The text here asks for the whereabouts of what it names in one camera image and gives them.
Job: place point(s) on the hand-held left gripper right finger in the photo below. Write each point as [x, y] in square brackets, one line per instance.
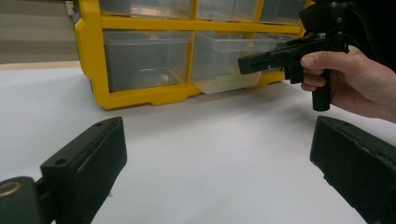
[358, 165]

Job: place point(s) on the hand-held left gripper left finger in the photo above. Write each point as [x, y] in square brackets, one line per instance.
[87, 161]

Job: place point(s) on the clear plastic drawer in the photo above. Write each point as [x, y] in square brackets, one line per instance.
[218, 62]

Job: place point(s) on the yellow black organizer cabinet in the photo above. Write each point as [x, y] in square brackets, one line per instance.
[93, 62]

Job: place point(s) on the set of clear drawers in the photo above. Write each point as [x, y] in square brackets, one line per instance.
[143, 59]

